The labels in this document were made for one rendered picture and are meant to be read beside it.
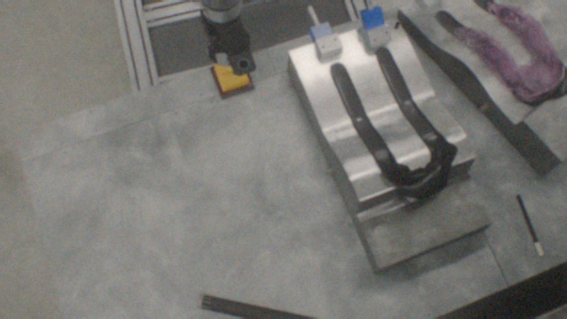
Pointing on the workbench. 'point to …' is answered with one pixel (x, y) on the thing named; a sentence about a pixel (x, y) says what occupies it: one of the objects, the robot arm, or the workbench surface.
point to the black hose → (243, 308)
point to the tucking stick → (529, 225)
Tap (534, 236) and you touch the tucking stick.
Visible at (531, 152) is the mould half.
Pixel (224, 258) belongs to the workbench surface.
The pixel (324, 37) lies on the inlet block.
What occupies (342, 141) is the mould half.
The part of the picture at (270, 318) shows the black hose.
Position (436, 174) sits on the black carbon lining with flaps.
